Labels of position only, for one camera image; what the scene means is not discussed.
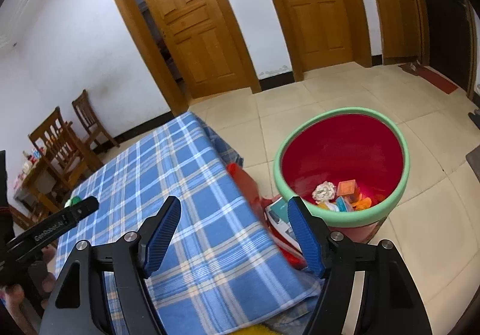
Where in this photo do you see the orange snack packet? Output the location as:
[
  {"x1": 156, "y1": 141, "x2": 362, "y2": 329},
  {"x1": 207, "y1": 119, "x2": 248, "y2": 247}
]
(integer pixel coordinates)
[{"x1": 337, "y1": 180, "x2": 360, "y2": 197}]

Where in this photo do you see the white mesh bag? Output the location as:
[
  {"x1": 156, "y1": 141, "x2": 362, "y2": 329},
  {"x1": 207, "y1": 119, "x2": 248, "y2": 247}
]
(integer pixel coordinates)
[{"x1": 312, "y1": 181, "x2": 336, "y2": 204}]

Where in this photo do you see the white tissue box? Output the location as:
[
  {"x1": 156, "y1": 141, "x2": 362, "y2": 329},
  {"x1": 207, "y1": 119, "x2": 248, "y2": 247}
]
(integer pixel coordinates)
[{"x1": 335, "y1": 196, "x2": 355, "y2": 212}]

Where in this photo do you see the yellow foam fruit net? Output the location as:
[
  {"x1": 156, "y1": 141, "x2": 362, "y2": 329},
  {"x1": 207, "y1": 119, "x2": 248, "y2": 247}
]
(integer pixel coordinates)
[{"x1": 229, "y1": 325, "x2": 279, "y2": 335}]

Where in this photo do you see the person's left hand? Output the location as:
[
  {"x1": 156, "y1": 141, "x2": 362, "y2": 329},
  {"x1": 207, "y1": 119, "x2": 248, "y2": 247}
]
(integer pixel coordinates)
[{"x1": 1, "y1": 245, "x2": 56, "y2": 334}]

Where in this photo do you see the green round toy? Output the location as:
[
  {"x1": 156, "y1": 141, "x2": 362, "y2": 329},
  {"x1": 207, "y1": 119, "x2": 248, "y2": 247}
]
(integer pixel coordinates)
[{"x1": 64, "y1": 196, "x2": 81, "y2": 208}]

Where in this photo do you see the front wooden chair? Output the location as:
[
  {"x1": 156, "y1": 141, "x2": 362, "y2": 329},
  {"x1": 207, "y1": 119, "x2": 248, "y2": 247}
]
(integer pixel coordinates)
[{"x1": 9, "y1": 205, "x2": 35, "y2": 230}]

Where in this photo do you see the wooden chair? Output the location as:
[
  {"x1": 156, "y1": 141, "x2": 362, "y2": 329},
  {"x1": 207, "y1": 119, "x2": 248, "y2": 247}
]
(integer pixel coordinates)
[
  {"x1": 28, "y1": 107, "x2": 103, "y2": 190},
  {"x1": 9, "y1": 205, "x2": 35, "y2": 230},
  {"x1": 72, "y1": 90, "x2": 120, "y2": 147}
]

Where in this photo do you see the near wooden chair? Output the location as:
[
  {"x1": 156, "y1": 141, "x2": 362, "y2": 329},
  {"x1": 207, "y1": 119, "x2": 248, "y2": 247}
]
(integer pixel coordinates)
[{"x1": 28, "y1": 107, "x2": 103, "y2": 190}]

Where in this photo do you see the wooden dining table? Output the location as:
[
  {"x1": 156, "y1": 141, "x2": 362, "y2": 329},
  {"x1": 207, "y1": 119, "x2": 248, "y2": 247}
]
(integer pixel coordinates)
[{"x1": 19, "y1": 146, "x2": 72, "y2": 213}]

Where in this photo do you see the far wooden chair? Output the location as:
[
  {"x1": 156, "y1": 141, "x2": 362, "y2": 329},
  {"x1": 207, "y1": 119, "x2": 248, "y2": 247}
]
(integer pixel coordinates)
[{"x1": 72, "y1": 90, "x2": 120, "y2": 147}]

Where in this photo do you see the red bin green rim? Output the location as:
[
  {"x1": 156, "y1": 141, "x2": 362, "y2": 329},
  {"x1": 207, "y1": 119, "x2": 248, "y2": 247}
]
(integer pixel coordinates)
[{"x1": 273, "y1": 107, "x2": 410, "y2": 243}]

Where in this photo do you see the blue plaid tablecloth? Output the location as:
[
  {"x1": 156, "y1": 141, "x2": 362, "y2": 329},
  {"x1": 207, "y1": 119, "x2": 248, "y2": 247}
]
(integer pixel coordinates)
[{"x1": 55, "y1": 112, "x2": 321, "y2": 334}]

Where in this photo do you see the left wooden door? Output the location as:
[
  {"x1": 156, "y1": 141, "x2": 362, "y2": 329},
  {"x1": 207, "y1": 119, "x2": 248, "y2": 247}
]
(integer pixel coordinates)
[{"x1": 145, "y1": 0, "x2": 248, "y2": 98}]

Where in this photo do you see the red floor mat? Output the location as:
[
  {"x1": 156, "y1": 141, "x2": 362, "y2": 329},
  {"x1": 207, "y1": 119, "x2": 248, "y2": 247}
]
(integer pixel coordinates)
[{"x1": 400, "y1": 62, "x2": 458, "y2": 94}]

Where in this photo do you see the right wooden door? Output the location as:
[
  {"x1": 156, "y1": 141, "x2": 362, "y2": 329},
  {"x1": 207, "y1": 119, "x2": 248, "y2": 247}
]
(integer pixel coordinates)
[{"x1": 283, "y1": 0, "x2": 352, "y2": 71}]

